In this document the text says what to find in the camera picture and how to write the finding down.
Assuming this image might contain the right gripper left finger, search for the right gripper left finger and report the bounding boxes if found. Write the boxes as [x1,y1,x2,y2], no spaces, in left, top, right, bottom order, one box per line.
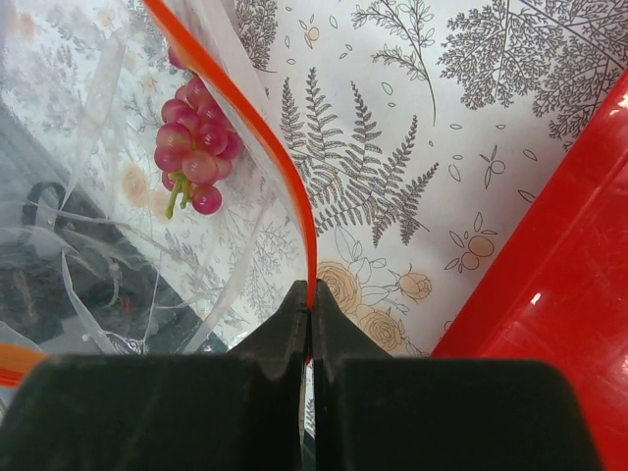
[1,282,309,470]

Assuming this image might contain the red plastic tray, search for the red plastic tray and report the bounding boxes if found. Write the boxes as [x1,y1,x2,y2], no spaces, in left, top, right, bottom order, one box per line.
[434,78,627,470]

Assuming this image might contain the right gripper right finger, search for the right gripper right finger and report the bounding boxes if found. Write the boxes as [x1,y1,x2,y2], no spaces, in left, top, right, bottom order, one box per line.
[310,283,602,470]

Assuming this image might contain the clear zip top bag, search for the clear zip top bag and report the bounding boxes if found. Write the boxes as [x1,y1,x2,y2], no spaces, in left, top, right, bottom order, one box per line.
[1,1,317,393]

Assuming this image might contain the floral table mat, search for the floral table mat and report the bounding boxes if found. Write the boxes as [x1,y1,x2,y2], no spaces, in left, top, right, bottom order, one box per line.
[261,1,627,356]

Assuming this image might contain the purple grape bunch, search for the purple grape bunch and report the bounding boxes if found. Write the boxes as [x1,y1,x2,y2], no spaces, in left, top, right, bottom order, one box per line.
[153,73,243,219]

